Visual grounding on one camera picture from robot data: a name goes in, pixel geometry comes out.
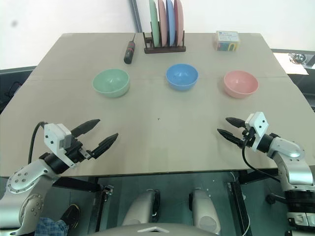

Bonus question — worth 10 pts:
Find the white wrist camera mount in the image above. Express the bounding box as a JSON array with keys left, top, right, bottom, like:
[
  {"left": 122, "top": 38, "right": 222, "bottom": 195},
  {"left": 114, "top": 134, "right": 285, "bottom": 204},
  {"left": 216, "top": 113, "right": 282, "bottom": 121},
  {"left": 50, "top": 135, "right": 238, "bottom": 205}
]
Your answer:
[
  {"left": 43, "top": 122, "right": 76, "bottom": 168},
  {"left": 245, "top": 111, "right": 270, "bottom": 151}
]

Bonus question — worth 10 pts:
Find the dark wooden plate rack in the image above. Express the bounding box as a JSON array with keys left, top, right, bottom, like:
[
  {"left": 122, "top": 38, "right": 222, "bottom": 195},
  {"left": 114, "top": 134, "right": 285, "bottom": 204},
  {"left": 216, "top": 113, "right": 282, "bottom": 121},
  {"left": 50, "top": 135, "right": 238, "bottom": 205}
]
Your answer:
[{"left": 142, "top": 21, "right": 187, "bottom": 55}]

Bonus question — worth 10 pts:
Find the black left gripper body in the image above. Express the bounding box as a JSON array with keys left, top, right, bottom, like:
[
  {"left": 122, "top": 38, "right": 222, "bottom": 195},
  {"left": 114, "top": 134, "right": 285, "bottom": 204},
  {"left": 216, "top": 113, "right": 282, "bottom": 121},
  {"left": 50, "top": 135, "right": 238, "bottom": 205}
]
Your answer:
[{"left": 64, "top": 138, "right": 94, "bottom": 164}]

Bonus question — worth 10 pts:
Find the black table frame bar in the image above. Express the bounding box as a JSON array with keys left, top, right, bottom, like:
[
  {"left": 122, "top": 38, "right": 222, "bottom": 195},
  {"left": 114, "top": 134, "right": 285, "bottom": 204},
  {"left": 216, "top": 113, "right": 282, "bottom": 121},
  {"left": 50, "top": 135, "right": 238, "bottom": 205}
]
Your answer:
[{"left": 52, "top": 177, "right": 100, "bottom": 193}]

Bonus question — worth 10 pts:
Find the dark pink plate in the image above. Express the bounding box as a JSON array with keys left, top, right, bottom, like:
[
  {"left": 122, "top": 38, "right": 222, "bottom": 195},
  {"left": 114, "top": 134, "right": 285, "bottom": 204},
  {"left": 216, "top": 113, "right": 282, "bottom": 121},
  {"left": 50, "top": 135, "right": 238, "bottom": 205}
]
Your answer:
[{"left": 173, "top": 0, "right": 185, "bottom": 46}]

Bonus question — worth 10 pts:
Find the blue plaid trouser leg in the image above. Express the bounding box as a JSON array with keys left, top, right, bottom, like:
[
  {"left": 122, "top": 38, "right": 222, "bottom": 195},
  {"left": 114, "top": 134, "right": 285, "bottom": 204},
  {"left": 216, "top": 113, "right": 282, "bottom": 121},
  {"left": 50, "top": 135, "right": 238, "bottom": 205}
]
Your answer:
[{"left": 36, "top": 217, "right": 69, "bottom": 236}]

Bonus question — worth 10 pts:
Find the light pink plate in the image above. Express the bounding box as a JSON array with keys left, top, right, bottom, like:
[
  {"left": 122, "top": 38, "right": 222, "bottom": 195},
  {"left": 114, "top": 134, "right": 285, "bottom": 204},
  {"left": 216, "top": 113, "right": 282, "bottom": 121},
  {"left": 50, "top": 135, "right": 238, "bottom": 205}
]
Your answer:
[{"left": 157, "top": 0, "right": 168, "bottom": 47}]

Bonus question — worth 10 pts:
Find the grey robot torso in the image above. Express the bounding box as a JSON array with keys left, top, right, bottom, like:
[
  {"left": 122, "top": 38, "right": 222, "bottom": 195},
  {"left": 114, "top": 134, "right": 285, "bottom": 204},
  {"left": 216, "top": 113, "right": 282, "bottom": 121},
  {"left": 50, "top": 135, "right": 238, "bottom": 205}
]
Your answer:
[{"left": 90, "top": 222, "right": 223, "bottom": 236}]

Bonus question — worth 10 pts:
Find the shiny metal object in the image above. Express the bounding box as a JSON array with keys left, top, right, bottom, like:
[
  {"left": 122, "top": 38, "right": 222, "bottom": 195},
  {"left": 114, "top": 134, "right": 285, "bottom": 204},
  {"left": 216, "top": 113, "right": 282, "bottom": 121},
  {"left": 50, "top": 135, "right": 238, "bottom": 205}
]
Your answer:
[{"left": 291, "top": 52, "right": 307, "bottom": 65}]

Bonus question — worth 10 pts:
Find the black shoe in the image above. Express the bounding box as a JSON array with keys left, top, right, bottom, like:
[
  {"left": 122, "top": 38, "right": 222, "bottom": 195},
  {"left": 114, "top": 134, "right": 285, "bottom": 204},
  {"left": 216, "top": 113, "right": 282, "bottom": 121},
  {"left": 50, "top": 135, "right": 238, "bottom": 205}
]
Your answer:
[{"left": 60, "top": 204, "right": 81, "bottom": 232}]

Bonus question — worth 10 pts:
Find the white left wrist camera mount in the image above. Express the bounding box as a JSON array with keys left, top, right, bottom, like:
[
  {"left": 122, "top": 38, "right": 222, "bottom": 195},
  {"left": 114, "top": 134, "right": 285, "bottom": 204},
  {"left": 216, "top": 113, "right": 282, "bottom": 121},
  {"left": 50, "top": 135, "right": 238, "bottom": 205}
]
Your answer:
[{"left": 43, "top": 122, "right": 76, "bottom": 168}]

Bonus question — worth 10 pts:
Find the silver left robot leg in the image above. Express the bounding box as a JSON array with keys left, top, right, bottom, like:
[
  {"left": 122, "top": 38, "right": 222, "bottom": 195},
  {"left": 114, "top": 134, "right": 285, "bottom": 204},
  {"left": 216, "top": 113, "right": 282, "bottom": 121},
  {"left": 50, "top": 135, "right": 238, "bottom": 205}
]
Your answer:
[{"left": 122, "top": 188, "right": 161, "bottom": 226}]

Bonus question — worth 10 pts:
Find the silver robot leg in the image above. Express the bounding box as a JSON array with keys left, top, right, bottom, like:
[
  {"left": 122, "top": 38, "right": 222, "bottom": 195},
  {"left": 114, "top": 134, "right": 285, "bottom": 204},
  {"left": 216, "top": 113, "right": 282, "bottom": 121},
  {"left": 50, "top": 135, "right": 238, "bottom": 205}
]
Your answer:
[
  {"left": 122, "top": 188, "right": 161, "bottom": 226},
  {"left": 189, "top": 188, "right": 221, "bottom": 235}
]

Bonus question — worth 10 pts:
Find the clear box of coloured clips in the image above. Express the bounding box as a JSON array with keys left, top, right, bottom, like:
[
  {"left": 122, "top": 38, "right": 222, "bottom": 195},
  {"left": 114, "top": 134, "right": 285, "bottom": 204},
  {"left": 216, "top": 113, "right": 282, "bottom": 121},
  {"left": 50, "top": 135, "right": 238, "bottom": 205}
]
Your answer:
[{"left": 212, "top": 30, "right": 241, "bottom": 53}]

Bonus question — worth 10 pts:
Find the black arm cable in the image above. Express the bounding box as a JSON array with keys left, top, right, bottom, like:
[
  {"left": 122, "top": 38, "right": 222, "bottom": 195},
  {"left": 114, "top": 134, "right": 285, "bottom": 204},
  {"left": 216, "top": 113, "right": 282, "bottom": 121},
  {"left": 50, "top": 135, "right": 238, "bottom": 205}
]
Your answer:
[
  {"left": 28, "top": 120, "right": 49, "bottom": 164},
  {"left": 241, "top": 138, "right": 282, "bottom": 183}
]

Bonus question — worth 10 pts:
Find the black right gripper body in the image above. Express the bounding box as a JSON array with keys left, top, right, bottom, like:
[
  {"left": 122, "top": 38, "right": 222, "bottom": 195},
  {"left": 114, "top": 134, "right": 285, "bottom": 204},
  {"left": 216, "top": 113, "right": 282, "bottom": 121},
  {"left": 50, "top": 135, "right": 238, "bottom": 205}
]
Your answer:
[{"left": 241, "top": 123, "right": 258, "bottom": 148}]

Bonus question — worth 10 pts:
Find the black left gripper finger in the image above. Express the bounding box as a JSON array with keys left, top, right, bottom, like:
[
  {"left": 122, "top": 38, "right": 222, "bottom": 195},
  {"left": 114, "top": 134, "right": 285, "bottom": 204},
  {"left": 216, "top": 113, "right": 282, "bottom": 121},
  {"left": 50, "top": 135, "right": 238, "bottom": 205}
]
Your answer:
[
  {"left": 71, "top": 119, "right": 101, "bottom": 137},
  {"left": 91, "top": 133, "right": 119, "bottom": 159}
]

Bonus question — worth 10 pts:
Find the green bowl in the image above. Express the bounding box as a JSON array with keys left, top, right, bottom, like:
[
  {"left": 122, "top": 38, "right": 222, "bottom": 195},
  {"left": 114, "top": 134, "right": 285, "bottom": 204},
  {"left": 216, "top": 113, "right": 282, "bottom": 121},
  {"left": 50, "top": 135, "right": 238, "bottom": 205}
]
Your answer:
[{"left": 92, "top": 68, "right": 130, "bottom": 98}]

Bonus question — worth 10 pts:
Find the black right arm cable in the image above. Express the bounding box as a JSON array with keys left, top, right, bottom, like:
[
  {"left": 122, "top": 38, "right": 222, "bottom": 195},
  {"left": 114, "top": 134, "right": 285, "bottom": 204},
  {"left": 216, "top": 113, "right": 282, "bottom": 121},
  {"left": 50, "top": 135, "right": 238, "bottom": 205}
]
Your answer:
[{"left": 241, "top": 138, "right": 282, "bottom": 183}]

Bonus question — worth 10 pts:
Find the pink bowl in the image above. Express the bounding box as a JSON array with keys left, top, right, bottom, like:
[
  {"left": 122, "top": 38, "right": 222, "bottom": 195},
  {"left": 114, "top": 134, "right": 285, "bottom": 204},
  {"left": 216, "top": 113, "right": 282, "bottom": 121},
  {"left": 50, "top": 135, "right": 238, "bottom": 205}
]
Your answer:
[{"left": 223, "top": 70, "right": 259, "bottom": 99}]

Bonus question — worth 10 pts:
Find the black table leg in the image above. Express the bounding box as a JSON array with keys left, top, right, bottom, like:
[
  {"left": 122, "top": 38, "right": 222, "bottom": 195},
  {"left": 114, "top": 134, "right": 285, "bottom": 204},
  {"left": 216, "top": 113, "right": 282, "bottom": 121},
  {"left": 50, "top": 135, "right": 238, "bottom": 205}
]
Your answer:
[{"left": 229, "top": 181, "right": 252, "bottom": 236}]

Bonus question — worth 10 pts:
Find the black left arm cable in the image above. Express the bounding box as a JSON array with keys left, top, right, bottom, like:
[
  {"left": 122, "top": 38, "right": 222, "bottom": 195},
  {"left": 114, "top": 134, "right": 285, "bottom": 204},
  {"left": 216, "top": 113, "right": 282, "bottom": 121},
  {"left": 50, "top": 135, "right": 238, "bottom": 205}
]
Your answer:
[{"left": 28, "top": 120, "right": 49, "bottom": 164}]

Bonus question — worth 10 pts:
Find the green plate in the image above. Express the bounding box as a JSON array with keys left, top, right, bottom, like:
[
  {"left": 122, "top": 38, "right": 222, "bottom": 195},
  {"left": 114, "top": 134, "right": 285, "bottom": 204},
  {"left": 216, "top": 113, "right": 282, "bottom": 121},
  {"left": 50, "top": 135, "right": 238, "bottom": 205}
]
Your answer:
[{"left": 148, "top": 0, "right": 159, "bottom": 47}]

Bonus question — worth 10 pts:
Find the white paper sheet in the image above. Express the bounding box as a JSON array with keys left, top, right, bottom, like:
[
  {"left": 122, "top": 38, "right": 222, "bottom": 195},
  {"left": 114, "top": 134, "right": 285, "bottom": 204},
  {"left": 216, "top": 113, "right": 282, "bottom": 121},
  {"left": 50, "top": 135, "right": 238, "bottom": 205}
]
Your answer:
[{"left": 272, "top": 52, "right": 310, "bottom": 75}]

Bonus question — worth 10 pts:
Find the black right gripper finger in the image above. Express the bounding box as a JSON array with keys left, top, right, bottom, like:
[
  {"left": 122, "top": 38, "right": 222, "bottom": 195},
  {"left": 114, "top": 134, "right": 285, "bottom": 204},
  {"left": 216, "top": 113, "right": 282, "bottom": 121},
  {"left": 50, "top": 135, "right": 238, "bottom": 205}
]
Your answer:
[
  {"left": 225, "top": 117, "right": 247, "bottom": 128},
  {"left": 217, "top": 128, "right": 244, "bottom": 148}
]

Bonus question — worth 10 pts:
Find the blue bowl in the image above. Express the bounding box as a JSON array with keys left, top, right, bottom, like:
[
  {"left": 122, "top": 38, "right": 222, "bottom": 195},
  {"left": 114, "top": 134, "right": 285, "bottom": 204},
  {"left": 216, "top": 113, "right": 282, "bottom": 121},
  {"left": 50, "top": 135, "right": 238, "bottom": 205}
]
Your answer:
[{"left": 165, "top": 63, "right": 199, "bottom": 91}]

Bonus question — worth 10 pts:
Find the blue plate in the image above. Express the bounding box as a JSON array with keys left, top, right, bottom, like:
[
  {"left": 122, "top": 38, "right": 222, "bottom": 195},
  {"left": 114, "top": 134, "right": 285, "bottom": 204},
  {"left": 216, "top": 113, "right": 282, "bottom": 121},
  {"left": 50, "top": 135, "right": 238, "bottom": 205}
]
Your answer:
[{"left": 165, "top": 0, "right": 177, "bottom": 47}]

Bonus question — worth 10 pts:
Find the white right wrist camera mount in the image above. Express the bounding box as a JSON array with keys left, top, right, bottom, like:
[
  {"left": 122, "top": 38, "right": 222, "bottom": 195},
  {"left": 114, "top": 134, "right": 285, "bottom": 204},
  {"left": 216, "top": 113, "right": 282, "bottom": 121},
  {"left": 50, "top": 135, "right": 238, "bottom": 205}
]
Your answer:
[{"left": 245, "top": 111, "right": 270, "bottom": 151}]

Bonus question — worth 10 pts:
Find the silver right robot leg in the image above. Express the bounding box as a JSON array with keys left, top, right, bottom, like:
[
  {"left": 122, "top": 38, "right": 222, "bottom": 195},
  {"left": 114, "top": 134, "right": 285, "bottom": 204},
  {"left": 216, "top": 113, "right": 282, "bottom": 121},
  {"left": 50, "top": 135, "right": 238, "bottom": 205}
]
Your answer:
[{"left": 189, "top": 188, "right": 221, "bottom": 235}]

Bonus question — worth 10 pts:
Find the black screwdriver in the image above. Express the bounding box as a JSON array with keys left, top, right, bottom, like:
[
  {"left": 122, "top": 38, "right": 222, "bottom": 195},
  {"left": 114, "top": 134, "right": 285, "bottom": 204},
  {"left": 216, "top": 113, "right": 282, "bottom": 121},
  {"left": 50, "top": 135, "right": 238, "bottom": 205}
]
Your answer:
[{"left": 123, "top": 32, "right": 137, "bottom": 65}]

